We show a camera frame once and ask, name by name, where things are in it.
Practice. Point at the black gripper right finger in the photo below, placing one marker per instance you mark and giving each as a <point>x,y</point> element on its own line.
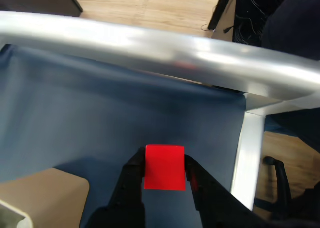
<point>215,208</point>

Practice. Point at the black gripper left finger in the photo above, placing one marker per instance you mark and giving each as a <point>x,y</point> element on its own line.
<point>127,195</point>

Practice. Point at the red cube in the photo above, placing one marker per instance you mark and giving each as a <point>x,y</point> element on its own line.
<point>165,168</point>

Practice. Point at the tan square metal box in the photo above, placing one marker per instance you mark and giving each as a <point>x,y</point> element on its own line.
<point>50,188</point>

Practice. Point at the black office chair base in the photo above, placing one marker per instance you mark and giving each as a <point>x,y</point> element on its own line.
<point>282,178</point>

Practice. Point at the grey-blue table mat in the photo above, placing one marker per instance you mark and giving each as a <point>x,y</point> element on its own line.
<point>100,112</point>

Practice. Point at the black desk panel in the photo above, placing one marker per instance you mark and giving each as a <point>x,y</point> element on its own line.
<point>222,7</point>

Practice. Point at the person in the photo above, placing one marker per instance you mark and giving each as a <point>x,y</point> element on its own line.
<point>295,17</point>

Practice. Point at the silver metal table frame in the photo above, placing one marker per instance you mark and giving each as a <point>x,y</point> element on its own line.
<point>150,47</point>

